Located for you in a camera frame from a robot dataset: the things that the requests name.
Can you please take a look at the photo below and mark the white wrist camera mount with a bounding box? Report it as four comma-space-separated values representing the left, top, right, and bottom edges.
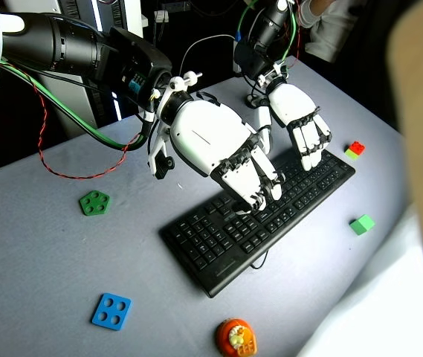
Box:
146, 128, 176, 180

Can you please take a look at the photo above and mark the black computer keyboard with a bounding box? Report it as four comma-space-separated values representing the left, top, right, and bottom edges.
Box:
158, 147, 357, 299

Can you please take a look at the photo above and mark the black keyboard cable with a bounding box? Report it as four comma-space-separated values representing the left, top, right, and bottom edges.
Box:
249, 250, 271, 271

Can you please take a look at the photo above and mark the red twisted cable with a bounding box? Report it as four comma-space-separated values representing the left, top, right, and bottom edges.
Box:
0, 65, 142, 180

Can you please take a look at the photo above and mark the green cube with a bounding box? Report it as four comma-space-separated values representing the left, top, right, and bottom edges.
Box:
349, 213, 376, 237

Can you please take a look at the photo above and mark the green cable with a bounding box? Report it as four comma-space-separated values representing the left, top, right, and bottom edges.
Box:
0, 53, 146, 152
236, 0, 298, 63

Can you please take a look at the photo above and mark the green pentagon five-hole plate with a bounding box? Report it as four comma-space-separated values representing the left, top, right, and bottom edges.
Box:
79, 190, 111, 217

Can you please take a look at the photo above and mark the person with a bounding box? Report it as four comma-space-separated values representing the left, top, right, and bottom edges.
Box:
297, 0, 369, 65

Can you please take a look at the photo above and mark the grey table cloth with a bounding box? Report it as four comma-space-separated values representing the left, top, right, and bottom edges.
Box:
0, 55, 416, 357

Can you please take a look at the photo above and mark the blue square four-hole plate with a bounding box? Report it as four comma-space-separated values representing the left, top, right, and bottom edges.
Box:
91, 292, 133, 332

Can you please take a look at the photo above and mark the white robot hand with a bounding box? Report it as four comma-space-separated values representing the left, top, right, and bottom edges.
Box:
168, 99, 285, 213
256, 83, 334, 173

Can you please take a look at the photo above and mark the orange toy cake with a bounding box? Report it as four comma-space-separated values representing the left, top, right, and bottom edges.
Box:
215, 317, 258, 357

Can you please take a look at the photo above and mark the thin white cable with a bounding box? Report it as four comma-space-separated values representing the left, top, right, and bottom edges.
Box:
178, 34, 239, 75

